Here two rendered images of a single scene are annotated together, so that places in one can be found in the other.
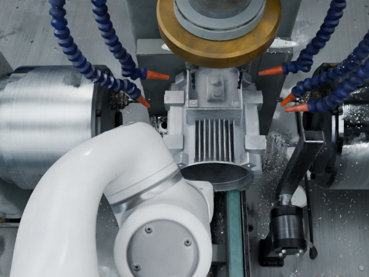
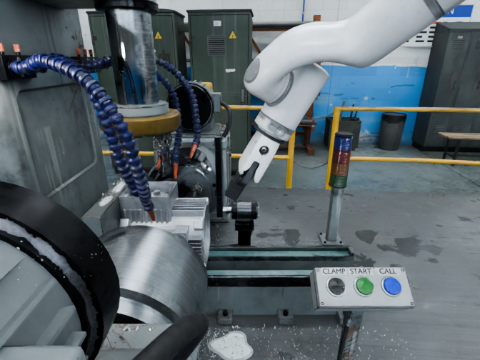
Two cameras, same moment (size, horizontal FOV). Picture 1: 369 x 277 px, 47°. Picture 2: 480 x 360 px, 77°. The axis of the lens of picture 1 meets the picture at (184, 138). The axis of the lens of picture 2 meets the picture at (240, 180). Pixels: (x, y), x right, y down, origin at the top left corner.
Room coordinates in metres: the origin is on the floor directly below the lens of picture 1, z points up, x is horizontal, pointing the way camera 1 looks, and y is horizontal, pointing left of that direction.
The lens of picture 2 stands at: (0.27, 0.65, 1.45)
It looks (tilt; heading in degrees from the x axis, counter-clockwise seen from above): 22 degrees down; 266
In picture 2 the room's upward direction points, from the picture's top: straight up
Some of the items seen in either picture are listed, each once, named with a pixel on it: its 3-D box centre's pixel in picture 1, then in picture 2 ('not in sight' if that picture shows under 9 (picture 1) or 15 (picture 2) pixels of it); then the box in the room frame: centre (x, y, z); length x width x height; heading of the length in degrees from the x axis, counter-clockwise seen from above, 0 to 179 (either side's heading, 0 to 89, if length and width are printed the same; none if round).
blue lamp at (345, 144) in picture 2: not in sight; (343, 141); (-0.16, -0.32, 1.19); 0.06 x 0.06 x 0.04
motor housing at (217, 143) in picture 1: (212, 132); (169, 233); (0.40, -0.06, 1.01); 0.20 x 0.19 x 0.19; 175
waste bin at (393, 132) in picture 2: not in sight; (391, 131); (-2.74, -4.30, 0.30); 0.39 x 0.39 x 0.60
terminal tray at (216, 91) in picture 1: (213, 91); (151, 201); (0.44, -0.06, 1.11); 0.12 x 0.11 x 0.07; 175
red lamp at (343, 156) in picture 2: not in sight; (341, 154); (-0.16, -0.32, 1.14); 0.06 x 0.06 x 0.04
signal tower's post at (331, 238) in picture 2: not in sight; (336, 190); (-0.16, -0.32, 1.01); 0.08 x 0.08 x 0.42; 86
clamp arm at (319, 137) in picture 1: (296, 171); (219, 177); (0.26, -0.18, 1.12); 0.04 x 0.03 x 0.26; 176
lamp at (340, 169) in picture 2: not in sight; (339, 166); (-0.16, -0.32, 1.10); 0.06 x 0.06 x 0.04
